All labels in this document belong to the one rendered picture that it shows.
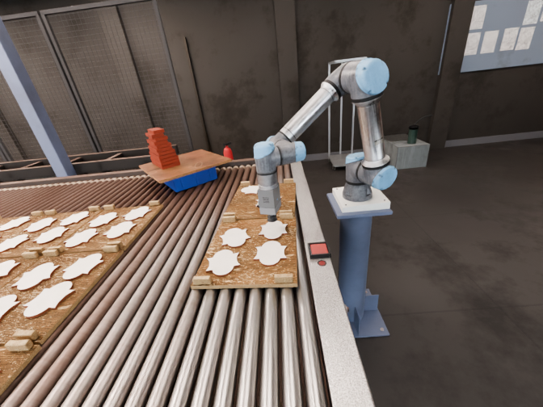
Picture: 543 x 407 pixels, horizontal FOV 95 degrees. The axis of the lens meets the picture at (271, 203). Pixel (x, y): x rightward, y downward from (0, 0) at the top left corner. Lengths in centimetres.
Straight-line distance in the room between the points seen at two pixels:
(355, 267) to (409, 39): 424
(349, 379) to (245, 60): 452
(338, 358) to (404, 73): 486
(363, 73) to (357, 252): 92
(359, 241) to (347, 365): 87
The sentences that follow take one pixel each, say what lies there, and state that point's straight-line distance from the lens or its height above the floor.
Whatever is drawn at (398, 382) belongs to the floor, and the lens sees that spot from 177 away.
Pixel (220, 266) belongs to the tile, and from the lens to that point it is 92.
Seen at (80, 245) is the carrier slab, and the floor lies 94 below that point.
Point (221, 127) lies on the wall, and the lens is 486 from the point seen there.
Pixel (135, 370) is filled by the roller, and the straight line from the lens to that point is 81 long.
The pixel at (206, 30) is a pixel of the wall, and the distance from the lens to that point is 486.
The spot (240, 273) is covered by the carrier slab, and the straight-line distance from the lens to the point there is 88.
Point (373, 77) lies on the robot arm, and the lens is 103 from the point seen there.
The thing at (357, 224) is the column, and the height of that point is 77.
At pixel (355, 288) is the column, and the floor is 31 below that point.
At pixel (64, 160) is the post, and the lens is 274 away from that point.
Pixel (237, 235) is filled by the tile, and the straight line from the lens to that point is 105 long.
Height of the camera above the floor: 151
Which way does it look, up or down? 27 degrees down
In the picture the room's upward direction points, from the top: 7 degrees counter-clockwise
